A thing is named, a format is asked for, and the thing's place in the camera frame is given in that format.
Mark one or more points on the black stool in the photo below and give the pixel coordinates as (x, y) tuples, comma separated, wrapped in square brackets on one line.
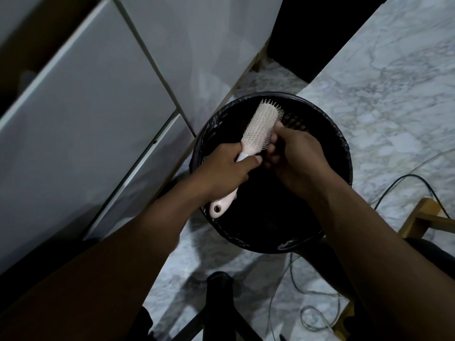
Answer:
[(217, 308)]

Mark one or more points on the person's left forearm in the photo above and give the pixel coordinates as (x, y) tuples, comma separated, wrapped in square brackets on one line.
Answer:
[(103, 266)]

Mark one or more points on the pink hair brush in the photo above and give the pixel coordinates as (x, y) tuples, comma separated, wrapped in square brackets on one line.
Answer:
[(257, 129)]

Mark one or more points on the dark furniture panel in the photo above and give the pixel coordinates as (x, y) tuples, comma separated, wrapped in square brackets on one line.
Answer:
[(320, 31)]

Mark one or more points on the person's right hand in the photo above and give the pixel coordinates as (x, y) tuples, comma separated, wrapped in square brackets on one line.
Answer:
[(302, 159)]

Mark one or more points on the black bin liner bag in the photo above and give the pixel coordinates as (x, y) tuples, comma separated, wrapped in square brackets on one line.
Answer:
[(320, 117)]

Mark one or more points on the person's right forearm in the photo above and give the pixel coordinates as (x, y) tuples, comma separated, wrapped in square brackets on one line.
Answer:
[(384, 262)]

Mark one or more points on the person's right fingers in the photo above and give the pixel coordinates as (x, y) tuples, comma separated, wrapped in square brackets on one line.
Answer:
[(275, 145)]

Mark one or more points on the white cabinet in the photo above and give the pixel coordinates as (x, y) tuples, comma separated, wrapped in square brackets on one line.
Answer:
[(89, 117)]

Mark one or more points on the person's left hand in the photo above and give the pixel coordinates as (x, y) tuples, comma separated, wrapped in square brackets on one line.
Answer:
[(224, 166)]

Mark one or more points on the black mesh waste bin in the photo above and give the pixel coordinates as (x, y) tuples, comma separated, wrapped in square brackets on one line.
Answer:
[(270, 195)]

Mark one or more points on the person's left fingers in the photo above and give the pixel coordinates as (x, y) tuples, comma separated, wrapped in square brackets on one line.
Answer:
[(250, 161)]

